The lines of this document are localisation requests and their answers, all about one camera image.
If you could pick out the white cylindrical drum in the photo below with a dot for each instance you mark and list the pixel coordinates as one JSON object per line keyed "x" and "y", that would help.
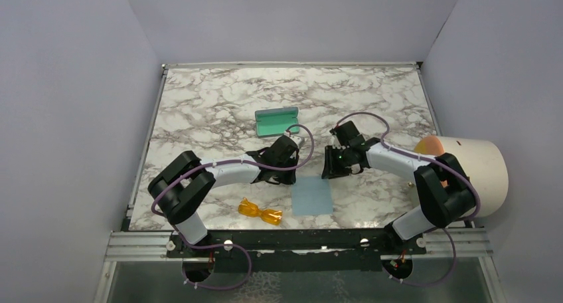
{"x": 481, "y": 161}

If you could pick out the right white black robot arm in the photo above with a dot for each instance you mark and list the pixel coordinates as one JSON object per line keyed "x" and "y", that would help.
{"x": 444, "y": 191}

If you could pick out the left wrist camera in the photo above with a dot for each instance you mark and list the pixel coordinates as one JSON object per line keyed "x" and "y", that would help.
{"x": 298, "y": 140}

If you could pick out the orange sunglasses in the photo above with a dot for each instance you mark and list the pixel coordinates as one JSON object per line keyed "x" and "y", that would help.
{"x": 270, "y": 216}

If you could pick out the light blue cleaning cloth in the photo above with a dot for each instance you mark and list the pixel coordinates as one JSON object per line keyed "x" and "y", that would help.
{"x": 311, "y": 195}

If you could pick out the aluminium frame rail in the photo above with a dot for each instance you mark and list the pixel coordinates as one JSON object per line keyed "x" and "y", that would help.
{"x": 154, "y": 246}

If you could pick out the grey green glasses case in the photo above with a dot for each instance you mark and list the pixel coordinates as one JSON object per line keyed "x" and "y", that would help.
{"x": 275, "y": 121}

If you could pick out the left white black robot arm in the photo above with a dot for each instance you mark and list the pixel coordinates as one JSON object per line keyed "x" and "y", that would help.
{"x": 182, "y": 186}

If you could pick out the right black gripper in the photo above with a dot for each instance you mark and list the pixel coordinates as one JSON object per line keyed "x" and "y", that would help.
{"x": 331, "y": 170}

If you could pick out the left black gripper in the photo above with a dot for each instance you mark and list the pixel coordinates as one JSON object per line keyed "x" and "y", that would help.
{"x": 288, "y": 180}

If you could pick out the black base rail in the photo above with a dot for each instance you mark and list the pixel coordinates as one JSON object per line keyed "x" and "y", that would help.
{"x": 293, "y": 250}

